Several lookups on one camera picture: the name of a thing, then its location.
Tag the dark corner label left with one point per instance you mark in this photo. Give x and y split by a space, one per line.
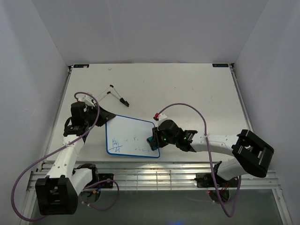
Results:
81 66

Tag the blue-framed whiteboard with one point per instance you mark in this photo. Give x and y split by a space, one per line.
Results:
126 136

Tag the aluminium front frame rails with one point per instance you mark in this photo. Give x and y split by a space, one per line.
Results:
133 176

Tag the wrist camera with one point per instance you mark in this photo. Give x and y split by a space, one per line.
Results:
159 118
88 100

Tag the dark corner label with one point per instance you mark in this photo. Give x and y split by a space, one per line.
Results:
81 66
220 65

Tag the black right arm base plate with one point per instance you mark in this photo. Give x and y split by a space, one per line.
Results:
205 180

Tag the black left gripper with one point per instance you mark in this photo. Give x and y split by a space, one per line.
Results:
104 116

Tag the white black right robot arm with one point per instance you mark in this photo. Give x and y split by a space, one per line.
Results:
193 141

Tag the wire whiteboard stand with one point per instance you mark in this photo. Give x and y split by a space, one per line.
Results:
111 90

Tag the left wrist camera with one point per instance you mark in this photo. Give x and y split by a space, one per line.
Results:
88 100

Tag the aluminium table edge rail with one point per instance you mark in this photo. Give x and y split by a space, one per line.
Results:
243 105

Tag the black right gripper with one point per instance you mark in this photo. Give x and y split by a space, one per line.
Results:
156 133

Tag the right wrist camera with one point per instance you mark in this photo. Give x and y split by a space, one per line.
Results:
159 118

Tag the blue bone-shaped whiteboard eraser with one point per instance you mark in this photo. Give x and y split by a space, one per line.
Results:
152 143

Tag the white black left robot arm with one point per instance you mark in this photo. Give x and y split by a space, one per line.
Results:
57 193

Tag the dark corner label right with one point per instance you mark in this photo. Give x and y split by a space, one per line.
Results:
220 65

